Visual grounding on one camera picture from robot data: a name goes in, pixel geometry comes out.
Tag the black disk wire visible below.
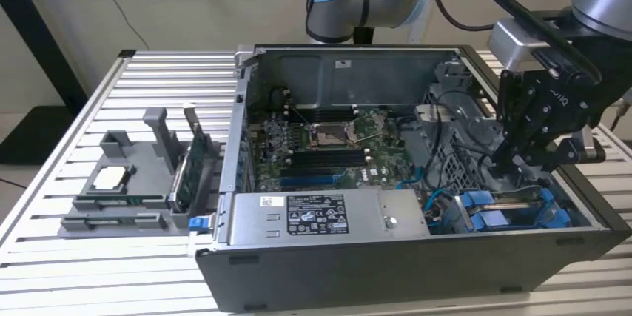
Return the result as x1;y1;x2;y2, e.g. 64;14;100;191
424;90;500;193

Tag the CPU socket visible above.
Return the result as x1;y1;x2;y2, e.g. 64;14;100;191
308;123;356;149

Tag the wire locking lever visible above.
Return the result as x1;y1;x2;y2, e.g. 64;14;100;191
289;106;313;127

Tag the blue expansion slot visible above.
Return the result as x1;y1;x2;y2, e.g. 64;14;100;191
280;174;347;188

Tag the black camera bracket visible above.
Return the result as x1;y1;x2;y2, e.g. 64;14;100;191
543;129;609;172

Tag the silver CPU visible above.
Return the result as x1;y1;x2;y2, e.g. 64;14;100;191
93;167;132;189

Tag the black open PC case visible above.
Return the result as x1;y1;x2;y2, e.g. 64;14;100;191
195;42;632;313

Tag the grey parts rack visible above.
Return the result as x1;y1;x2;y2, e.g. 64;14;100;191
57;107;228;238

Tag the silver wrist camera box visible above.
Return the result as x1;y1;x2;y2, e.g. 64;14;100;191
487;18;559;73

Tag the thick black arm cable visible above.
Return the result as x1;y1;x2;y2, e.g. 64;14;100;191
432;0;603;86

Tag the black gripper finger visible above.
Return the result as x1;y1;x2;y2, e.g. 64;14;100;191
516;107;569;166
493;70;539;179

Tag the blue case latch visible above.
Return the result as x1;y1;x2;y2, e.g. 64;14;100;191
188;215;209;234

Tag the blue disk wire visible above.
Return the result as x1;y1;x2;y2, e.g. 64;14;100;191
399;177;460;230

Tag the black case fan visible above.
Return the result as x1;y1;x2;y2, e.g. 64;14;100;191
268;86;291;108

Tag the green graphics card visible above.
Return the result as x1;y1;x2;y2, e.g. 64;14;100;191
165;103;211;214

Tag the black board slot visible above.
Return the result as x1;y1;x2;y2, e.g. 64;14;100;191
295;149;368;160
291;159;368;170

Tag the grey perforated drive cage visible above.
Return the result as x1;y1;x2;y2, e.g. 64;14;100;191
413;82;500;192

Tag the green motherboard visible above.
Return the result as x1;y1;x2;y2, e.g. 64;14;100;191
245;107;421;193

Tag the metal socket cover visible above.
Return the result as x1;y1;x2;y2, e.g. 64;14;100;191
348;112;389;138

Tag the silver power supply unit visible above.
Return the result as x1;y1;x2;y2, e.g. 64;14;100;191
229;188;431;246

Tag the thin wall wire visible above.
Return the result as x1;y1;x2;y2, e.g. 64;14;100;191
85;0;151;51

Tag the white upright profile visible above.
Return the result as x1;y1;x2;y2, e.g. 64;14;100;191
408;0;445;45

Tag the green RAM stick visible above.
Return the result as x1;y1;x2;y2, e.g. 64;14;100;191
97;197;151;208

